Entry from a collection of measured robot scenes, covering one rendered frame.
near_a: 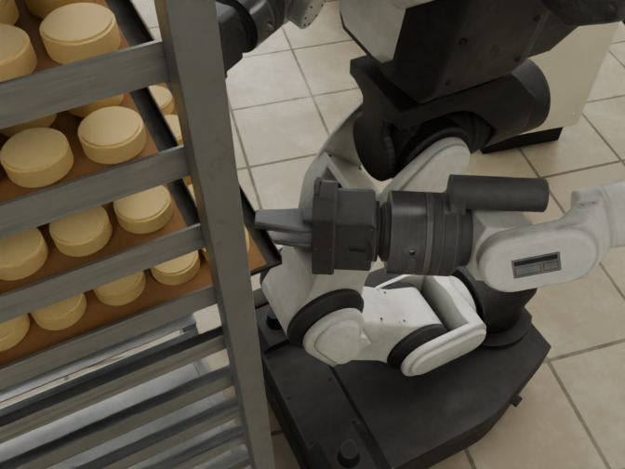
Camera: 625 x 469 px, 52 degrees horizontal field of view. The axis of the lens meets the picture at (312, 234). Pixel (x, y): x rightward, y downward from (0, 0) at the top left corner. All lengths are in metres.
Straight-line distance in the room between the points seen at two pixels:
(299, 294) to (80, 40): 0.67
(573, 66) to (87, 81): 1.80
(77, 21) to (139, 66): 0.06
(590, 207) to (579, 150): 1.68
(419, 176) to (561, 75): 1.28
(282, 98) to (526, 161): 0.88
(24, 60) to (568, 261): 0.50
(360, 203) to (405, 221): 0.05
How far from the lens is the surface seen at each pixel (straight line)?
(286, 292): 1.06
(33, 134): 0.54
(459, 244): 0.65
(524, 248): 0.64
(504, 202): 0.66
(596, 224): 0.66
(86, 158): 0.53
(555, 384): 1.76
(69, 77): 0.43
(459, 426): 1.46
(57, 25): 0.48
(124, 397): 1.53
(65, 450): 0.79
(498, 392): 1.51
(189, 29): 0.40
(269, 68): 2.53
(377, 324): 1.22
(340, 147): 0.99
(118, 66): 0.43
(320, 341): 1.05
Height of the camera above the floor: 1.48
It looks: 51 degrees down
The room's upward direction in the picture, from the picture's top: straight up
